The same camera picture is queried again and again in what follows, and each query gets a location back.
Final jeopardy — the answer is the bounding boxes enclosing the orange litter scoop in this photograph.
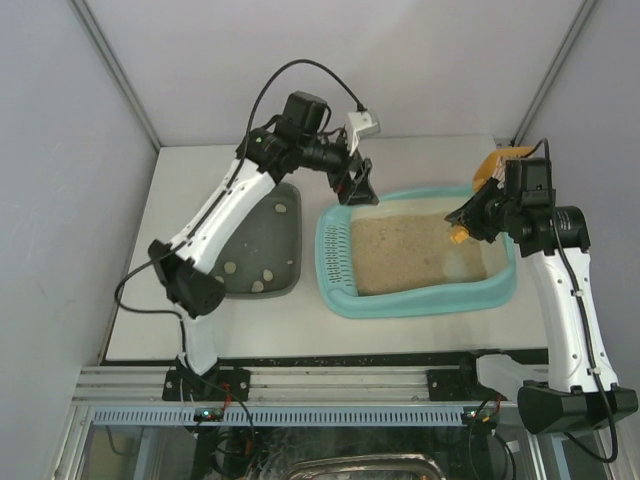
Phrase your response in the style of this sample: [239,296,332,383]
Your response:
[449,144,537,246]

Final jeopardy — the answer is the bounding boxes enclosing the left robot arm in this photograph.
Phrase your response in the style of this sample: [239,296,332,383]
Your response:
[148,91,380,376]

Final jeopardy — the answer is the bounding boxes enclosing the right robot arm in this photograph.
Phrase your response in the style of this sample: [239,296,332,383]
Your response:
[445,148,639,435]

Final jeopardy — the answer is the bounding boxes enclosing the beige cat litter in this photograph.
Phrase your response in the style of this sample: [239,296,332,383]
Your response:
[351,214,488,296]

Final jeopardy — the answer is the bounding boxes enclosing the dark grey plastic tray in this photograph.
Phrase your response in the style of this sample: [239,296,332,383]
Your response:
[211,183,302,300]

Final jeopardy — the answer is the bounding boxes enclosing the metal bowl below table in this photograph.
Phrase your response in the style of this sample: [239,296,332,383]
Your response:
[280,453,447,479]

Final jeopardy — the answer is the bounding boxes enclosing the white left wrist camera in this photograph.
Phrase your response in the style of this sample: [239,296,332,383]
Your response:
[346,110,381,156]

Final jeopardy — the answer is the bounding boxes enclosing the black right camera cable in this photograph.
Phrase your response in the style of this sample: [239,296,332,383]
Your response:
[529,138,620,464]

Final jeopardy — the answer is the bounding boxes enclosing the black camera cable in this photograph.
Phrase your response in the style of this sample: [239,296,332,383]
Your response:
[114,58,366,351]
[529,138,620,464]

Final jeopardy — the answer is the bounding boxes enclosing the black left camera cable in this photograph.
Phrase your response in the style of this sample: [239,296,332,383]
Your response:
[114,58,366,351]

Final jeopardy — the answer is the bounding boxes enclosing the aluminium mounting rail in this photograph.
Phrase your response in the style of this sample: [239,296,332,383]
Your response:
[72,362,619,406]

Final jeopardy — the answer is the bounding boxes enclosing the blue slotted cable duct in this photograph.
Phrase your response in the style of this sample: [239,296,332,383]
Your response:
[93,405,466,427]

